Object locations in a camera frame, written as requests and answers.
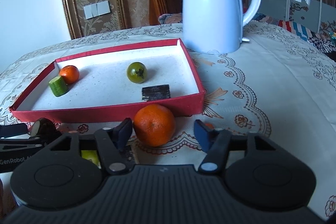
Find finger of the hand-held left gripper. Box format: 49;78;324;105
0;123;29;138
0;137;44;148

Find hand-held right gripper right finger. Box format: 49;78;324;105
194;119;289;174

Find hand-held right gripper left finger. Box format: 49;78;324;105
49;118;135;174

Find dark sugarcane piece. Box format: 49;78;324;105
142;84;172;101
119;145;135;165

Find large orange mandarin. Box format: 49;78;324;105
133;104;176;147

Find green tomato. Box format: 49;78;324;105
127;62;148;83
81;151;101;168

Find red shallow box tray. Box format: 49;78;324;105
9;38;206;123

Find green cucumber piece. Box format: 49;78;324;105
48;75;69;97

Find small orange mandarin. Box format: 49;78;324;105
59;65;80;84

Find printed pillow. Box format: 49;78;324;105
157;12;183;25

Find white electric kettle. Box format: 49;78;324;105
174;0;262;54

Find colourful patterned blanket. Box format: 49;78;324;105
249;13;336;54

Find dark cloth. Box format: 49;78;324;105
325;47;336;63

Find white wall switch panel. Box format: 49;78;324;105
84;1;111;20

